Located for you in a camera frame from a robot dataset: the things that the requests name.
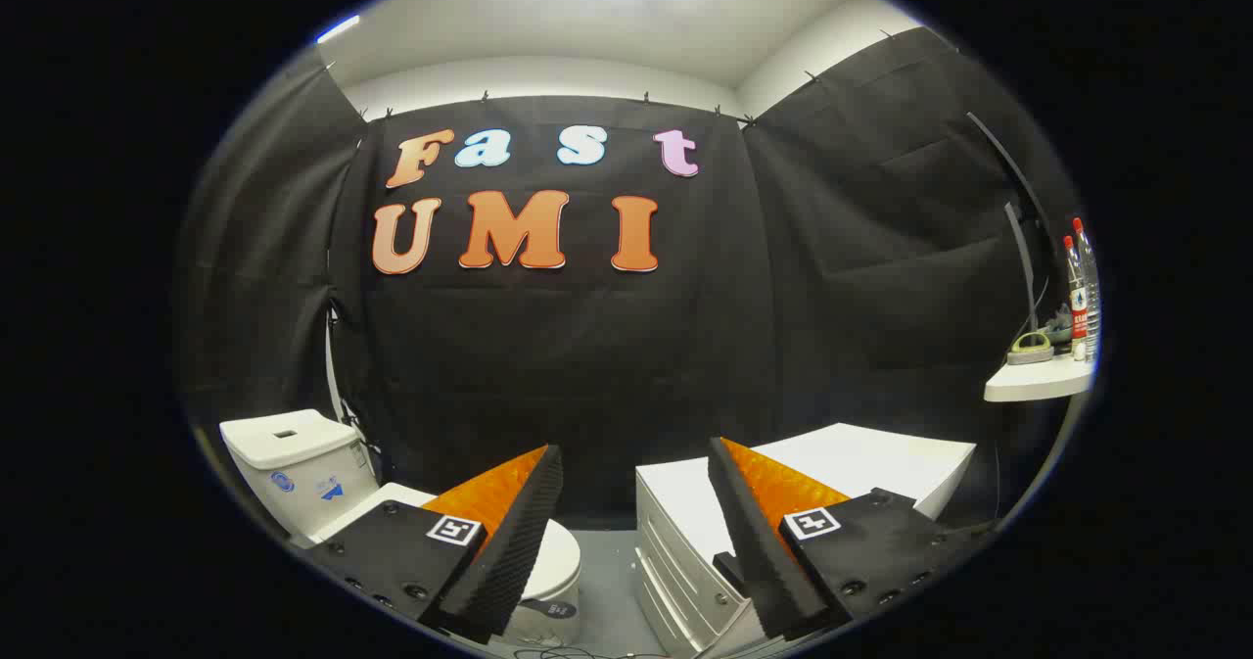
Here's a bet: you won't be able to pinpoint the white ceramic toilet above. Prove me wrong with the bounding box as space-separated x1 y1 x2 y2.
218 408 584 648

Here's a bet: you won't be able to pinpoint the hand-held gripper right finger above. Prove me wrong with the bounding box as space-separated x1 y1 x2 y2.
707 436 995 642

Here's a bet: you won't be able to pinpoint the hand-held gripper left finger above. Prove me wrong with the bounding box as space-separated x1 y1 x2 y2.
305 444 567 646

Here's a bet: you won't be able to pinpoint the white drawer cabinet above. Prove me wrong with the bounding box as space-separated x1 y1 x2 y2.
634 422 978 656

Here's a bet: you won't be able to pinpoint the black floor cables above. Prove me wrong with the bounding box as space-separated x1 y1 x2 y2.
509 643 667 659

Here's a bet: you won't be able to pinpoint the black backdrop cloth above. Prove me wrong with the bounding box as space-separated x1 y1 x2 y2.
176 27 1088 533

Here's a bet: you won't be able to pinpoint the clear red-capped water bottle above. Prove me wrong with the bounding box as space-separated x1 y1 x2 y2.
1072 216 1103 361
1063 236 1090 361

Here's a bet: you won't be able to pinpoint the dark curved stand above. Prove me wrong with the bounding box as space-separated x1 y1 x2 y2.
964 111 1054 337

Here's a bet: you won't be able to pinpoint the toilet water supply hose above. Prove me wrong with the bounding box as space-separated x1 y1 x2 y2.
325 297 383 459

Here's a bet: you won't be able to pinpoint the white wall shelf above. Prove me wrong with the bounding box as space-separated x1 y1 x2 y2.
984 353 1095 403

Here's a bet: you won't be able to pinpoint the white toilet lid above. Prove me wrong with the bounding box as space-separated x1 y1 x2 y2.
311 483 584 603

